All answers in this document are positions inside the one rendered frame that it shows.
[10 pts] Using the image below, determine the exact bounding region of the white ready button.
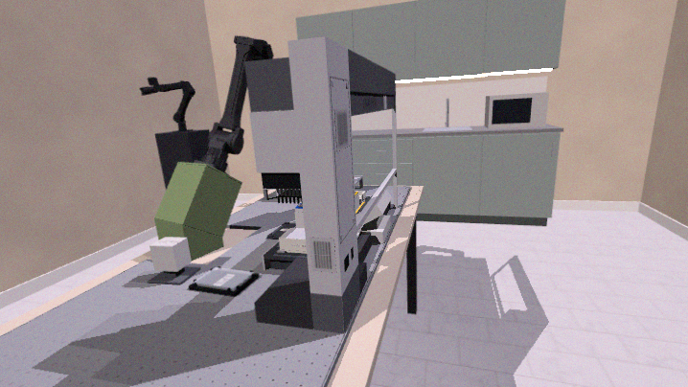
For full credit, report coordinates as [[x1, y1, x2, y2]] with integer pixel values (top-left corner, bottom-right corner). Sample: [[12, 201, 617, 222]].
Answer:
[[148, 238, 201, 285]]

